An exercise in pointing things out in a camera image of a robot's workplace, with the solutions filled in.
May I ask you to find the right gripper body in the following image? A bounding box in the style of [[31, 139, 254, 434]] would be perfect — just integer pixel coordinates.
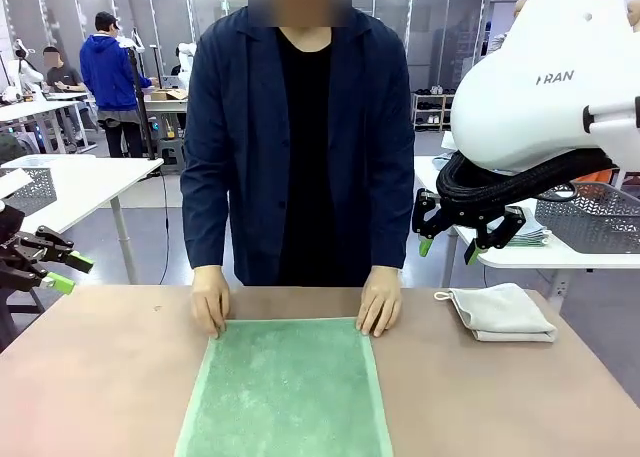
[[447, 207, 504, 231]]

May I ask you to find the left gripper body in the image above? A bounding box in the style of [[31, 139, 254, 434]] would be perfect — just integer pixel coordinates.
[[0, 206, 39, 291]]

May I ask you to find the pale grey towel white loop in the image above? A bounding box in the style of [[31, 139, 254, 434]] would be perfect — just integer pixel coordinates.
[[433, 282, 559, 343]]

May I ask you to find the green terry towel white loop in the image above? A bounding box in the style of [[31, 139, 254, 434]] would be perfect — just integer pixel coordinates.
[[173, 316, 395, 457]]

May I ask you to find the person's right forearm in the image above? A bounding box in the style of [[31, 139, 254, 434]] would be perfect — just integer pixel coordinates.
[[180, 166, 232, 278]]

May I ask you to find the person's left forearm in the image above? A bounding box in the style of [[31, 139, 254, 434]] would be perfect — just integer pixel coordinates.
[[369, 166, 416, 274]]

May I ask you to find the stack of folded towels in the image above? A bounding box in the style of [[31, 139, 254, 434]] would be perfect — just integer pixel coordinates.
[[487, 206, 552, 249]]

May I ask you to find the grey mesh basket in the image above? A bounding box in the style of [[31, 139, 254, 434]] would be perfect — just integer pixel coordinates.
[[0, 165, 56, 214], [534, 179, 640, 255]]

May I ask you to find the person's left hand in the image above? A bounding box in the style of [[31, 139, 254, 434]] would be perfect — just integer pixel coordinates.
[[355, 266, 404, 339]]

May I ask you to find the person's right hand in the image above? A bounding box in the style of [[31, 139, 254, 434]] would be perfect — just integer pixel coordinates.
[[190, 265, 232, 339]]

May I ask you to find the white side table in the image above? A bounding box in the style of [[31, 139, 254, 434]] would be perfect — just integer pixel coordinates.
[[413, 154, 640, 299]]

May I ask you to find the white work desk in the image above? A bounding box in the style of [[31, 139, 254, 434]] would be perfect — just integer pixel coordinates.
[[0, 154, 165, 286]]

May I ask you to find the wooden shoe rack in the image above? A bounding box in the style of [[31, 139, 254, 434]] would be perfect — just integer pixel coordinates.
[[411, 89, 457, 134]]

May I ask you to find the white background desk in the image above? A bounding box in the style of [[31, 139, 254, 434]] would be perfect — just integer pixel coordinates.
[[0, 99, 85, 154]]

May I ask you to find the person in navy jacket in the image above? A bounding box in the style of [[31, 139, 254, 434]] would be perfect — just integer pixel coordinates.
[[179, 0, 416, 288]]

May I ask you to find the grey step stool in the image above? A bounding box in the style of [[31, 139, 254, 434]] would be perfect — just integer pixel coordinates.
[[158, 137, 187, 174]]

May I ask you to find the black tripod pole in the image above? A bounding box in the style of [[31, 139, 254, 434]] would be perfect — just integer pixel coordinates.
[[127, 44, 157, 161]]

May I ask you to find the seated person grey shirt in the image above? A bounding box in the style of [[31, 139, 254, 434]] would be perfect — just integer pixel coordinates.
[[42, 46, 90, 148]]

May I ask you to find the white humanoid robot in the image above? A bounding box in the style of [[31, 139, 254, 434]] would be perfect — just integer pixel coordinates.
[[3, 39, 46, 104]]

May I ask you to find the man in blue hoodie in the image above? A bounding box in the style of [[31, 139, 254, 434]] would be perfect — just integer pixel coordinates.
[[79, 10, 154, 159]]

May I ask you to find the cardboard box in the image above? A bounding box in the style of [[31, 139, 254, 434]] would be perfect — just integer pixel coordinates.
[[149, 87, 189, 103]]

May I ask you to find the black braided cable bundle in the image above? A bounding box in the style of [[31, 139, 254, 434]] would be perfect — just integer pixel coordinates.
[[435, 149, 621, 228]]

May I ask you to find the black metal frame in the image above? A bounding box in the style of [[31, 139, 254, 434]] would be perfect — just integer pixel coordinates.
[[0, 279, 47, 351]]

